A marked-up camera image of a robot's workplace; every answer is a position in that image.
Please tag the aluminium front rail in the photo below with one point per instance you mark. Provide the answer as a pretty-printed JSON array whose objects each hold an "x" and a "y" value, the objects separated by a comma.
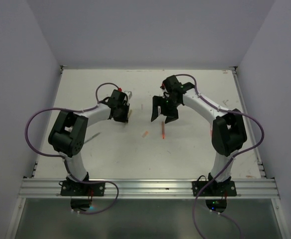
[{"x": 159, "y": 189}]

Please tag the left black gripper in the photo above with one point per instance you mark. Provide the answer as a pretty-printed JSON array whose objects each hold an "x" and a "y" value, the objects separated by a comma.
[{"x": 124, "y": 119}]

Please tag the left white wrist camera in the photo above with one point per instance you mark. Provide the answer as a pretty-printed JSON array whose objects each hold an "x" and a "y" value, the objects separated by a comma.
[{"x": 129, "y": 94}]

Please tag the orange highlighter pen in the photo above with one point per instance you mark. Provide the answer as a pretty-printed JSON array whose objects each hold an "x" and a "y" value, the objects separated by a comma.
[{"x": 163, "y": 129}]

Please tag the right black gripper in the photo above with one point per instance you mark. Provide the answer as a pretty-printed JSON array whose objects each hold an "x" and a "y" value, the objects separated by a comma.
[{"x": 171, "y": 115}]

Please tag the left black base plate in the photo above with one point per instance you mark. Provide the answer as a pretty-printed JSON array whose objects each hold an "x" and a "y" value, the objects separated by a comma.
[{"x": 71, "y": 188}]

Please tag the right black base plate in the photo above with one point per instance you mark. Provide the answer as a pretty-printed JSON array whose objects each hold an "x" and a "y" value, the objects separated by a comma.
[{"x": 214, "y": 189}]

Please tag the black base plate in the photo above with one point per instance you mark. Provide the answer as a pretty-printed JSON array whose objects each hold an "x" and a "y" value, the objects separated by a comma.
[
  {"x": 71, "y": 188},
  {"x": 214, "y": 189}
]

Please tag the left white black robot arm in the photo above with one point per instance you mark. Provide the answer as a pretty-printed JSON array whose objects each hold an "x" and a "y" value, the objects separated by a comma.
[{"x": 68, "y": 133}]

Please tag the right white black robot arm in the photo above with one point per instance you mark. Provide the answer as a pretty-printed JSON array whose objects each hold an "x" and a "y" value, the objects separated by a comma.
[{"x": 228, "y": 132}]

